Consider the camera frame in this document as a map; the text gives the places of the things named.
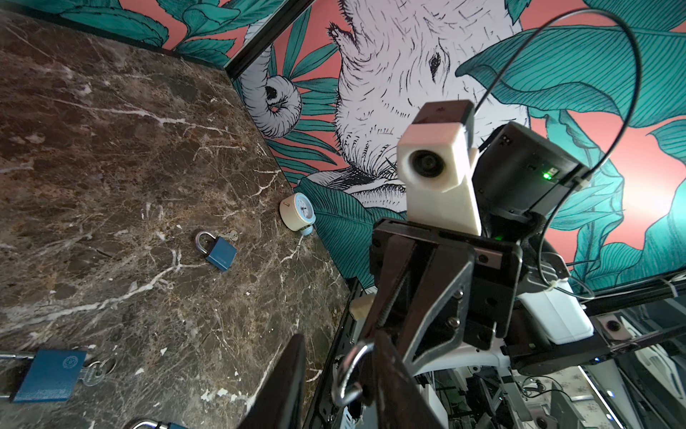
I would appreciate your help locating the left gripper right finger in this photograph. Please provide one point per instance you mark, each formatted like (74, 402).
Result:
(398, 401)

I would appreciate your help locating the large blue padlock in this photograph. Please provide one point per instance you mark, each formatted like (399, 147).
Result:
(216, 250)

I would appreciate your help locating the small round clock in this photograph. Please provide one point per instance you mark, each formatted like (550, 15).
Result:
(297, 213)

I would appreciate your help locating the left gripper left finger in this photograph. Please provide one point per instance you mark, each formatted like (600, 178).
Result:
(279, 403)

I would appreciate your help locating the black padlock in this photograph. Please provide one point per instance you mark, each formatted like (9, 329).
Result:
(344, 391)

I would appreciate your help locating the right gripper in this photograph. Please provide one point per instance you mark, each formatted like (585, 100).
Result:
(443, 288)

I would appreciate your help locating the blue padlock near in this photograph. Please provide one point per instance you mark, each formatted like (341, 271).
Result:
(152, 424)

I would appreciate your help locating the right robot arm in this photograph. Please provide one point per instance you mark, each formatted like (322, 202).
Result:
(519, 178)

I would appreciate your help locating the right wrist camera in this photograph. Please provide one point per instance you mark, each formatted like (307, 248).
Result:
(435, 160)

